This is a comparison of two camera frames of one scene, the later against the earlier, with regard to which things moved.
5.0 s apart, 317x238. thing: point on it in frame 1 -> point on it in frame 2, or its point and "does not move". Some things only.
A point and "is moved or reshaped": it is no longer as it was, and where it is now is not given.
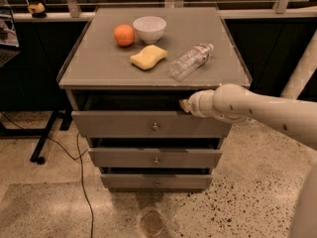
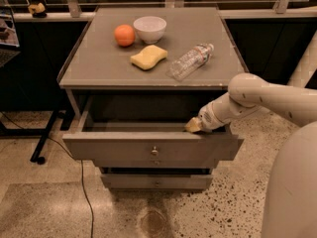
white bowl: [150, 28] does not move
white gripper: [195, 105] -> [207, 117]
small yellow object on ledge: [37, 10] does not move
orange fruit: [124, 35] does not move
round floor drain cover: [153, 224] does not move
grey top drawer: [148, 125] is moved or reshaped
